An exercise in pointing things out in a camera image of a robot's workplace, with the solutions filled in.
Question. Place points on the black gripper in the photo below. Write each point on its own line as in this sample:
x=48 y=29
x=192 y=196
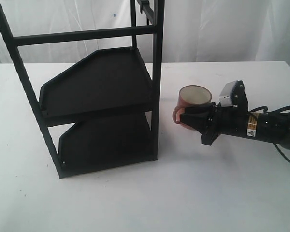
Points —
x=212 y=120

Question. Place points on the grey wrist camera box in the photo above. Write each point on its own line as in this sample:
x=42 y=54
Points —
x=227 y=96

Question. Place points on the black metal shelf rack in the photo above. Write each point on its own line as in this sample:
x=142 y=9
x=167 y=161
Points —
x=103 y=111

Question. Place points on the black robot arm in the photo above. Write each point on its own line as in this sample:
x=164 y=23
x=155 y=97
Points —
x=262 y=125

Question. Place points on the white backdrop curtain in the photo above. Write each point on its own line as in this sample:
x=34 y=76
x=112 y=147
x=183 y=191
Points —
x=194 y=30

